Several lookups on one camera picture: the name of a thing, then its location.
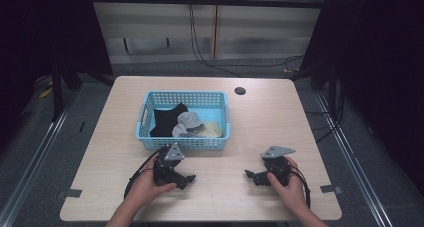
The grey sock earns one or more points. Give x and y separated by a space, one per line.
188 120

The grey tape strip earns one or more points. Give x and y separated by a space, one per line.
330 189
71 193

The black sock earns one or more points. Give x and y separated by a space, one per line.
165 120

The metal floor rail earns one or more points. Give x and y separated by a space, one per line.
353 167
36 153

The yellow object on floor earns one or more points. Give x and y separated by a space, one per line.
46 93

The light blue plastic basket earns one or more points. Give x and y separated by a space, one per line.
213 112

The cream sock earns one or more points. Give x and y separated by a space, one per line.
211 129

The dark round table grommet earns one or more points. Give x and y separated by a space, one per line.
240 90

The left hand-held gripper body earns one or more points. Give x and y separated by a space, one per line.
166 172

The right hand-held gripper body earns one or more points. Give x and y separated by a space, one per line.
278 168

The black horizontal frame bar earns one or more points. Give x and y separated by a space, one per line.
206 1

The person's left hand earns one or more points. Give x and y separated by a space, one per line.
145 187

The black curtain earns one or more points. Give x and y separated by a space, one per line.
376 70
46 37

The person's right hand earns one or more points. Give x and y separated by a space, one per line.
293 190

